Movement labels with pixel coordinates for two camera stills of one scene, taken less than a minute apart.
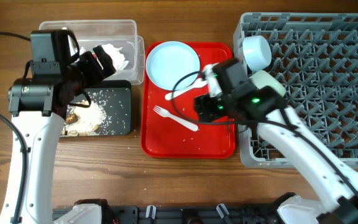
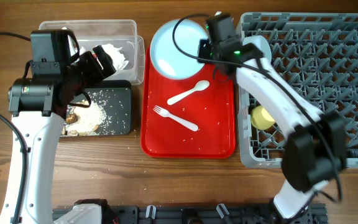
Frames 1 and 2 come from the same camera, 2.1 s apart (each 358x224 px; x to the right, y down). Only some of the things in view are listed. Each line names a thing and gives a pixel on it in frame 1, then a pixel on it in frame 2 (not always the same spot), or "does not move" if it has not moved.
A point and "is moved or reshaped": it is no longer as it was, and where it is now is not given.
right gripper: (202, 106) → (202, 51)
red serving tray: (171, 129) → (158, 90)
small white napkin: (82, 50) does not move
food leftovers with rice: (84, 121) does not move
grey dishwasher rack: (327, 64) does not move
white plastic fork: (166, 114) does not move
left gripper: (97, 73) does not move
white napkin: (119, 59) does not move
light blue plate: (169, 61) is moved or reshaped
